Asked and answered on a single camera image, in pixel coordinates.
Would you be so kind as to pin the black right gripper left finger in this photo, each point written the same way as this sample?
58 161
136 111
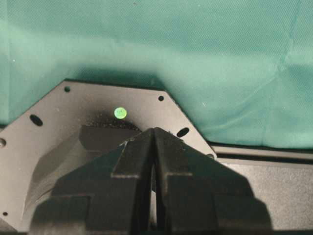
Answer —
108 196

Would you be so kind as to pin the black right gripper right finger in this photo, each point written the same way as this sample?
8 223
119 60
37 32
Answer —
197 195

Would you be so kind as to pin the green table cloth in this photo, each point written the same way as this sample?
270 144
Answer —
242 70

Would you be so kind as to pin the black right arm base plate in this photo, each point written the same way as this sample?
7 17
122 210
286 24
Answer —
74 123

